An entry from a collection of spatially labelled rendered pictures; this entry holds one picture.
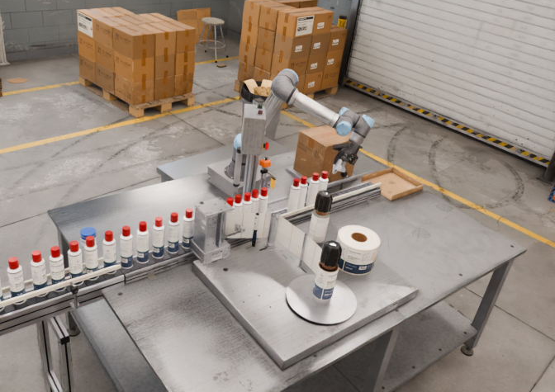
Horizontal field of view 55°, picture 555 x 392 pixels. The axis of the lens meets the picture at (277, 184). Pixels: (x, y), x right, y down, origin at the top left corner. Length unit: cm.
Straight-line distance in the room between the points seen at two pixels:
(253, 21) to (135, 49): 162
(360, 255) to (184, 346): 88
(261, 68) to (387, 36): 175
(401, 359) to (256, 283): 112
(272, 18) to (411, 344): 430
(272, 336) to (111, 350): 110
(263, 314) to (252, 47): 488
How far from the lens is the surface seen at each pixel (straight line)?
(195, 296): 235
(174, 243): 245
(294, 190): 276
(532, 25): 647
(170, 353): 213
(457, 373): 355
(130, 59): 582
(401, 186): 347
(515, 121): 665
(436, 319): 349
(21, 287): 226
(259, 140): 246
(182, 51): 614
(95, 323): 312
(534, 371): 382
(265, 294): 232
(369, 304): 239
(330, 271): 220
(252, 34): 669
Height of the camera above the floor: 241
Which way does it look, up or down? 30 degrees down
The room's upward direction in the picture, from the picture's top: 8 degrees clockwise
